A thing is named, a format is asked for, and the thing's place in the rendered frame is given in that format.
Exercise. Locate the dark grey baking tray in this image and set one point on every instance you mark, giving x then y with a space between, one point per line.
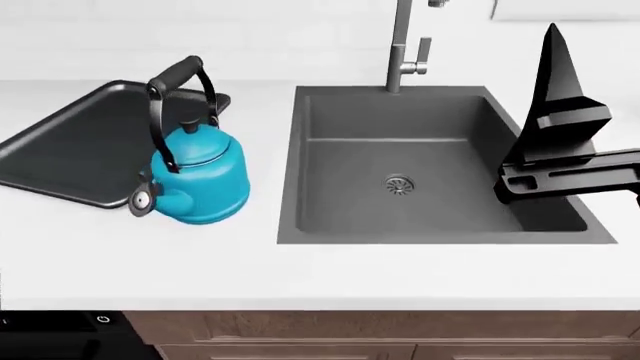
75 150

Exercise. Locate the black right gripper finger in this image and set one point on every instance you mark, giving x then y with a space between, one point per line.
555 93

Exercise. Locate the brown wooden base cabinet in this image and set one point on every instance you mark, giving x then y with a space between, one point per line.
380 333

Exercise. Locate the white wall cabinet underside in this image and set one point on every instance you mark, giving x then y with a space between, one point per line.
570 9

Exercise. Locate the steel sink drain strainer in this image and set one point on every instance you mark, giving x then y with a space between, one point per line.
400 185

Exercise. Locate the black dishwasher control panel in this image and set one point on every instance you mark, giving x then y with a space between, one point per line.
60 333

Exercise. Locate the grey kitchen sink basin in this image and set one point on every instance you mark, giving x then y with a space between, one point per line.
360 180

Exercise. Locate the steel sink faucet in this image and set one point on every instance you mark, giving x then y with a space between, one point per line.
398 56

